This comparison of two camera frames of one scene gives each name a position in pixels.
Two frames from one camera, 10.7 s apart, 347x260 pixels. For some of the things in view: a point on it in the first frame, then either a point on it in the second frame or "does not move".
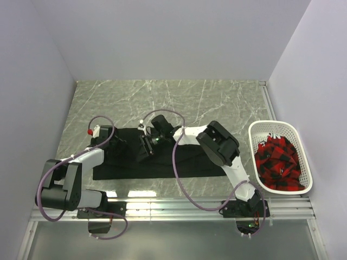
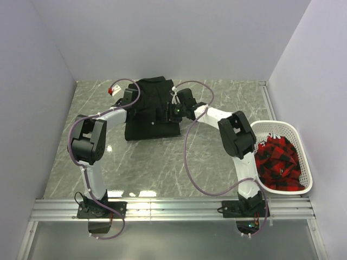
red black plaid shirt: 277,164 does not move
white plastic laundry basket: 281,163 does not move
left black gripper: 119,139 -> 119,102
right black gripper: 146,148 -> 170,116
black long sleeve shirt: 181,158 -> 148,118
